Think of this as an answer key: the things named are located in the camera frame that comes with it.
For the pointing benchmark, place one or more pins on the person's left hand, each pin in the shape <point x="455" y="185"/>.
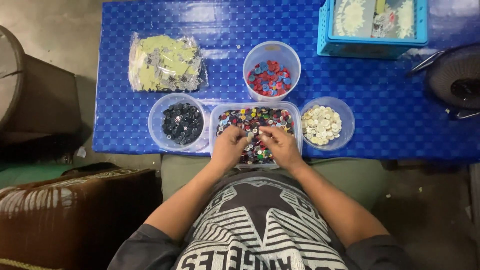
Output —
<point x="228" y="147"/>

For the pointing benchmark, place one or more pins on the person's right hand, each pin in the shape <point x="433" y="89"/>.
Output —
<point x="282" y="147"/>

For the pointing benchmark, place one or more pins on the person's right fingers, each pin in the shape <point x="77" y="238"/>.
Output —
<point x="268" y="134"/>

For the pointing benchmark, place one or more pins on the person's left fingers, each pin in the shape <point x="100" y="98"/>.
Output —
<point x="240" y="133"/>

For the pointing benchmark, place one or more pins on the rectangular clear plastic container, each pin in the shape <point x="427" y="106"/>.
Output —
<point x="256" y="134"/>

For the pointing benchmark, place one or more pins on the pile of mixed coloured buttons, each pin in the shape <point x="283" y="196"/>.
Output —
<point x="254" y="119"/>

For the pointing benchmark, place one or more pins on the pile of white buttons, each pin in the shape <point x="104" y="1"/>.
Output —
<point x="321" y="125"/>

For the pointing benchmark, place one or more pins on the pile of red blue buttons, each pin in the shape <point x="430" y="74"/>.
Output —
<point x="269" y="78"/>

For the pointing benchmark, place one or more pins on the pile of black buttons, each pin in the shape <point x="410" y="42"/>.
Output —
<point x="182" y="123"/>

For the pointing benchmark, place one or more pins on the round clear container, white buttons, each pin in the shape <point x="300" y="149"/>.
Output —
<point x="327" y="123"/>

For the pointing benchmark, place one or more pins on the round clear container, black buttons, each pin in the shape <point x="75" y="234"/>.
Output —
<point x="177" y="122"/>

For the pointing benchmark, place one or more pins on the tall clear plastic cup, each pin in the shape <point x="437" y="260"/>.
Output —
<point x="272" y="71"/>

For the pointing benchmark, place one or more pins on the grey printed t-shirt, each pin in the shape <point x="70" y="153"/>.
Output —
<point x="258" y="228"/>

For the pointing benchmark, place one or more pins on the clear bag of yellow tags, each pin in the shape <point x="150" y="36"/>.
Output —
<point x="165" y="63"/>

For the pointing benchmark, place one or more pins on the blue checkered tablecloth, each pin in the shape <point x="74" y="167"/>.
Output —
<point x="375" y="112"/>

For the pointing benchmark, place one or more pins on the blue plastic basket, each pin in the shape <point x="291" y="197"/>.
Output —
<point x="371" y="30"/>

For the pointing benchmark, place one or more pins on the black electric fan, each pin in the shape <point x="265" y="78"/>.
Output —
<point x="453" y="77"/>

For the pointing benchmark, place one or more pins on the dark brown chair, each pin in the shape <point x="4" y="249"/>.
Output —
<point x="33" y="97"/>

